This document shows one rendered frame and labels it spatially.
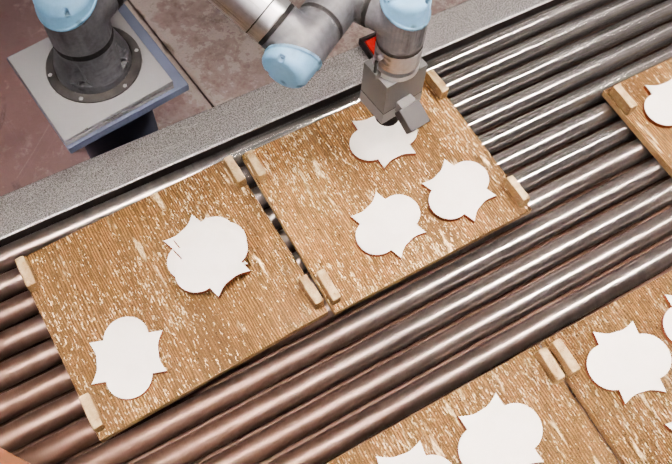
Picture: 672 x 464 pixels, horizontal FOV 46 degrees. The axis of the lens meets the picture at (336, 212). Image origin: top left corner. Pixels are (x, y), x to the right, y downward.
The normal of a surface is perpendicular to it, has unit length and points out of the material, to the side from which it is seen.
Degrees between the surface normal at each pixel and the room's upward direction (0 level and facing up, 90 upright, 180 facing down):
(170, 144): 0
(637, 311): 0
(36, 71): 2
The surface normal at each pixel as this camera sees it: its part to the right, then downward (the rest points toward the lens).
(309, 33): 0.43, -0.17
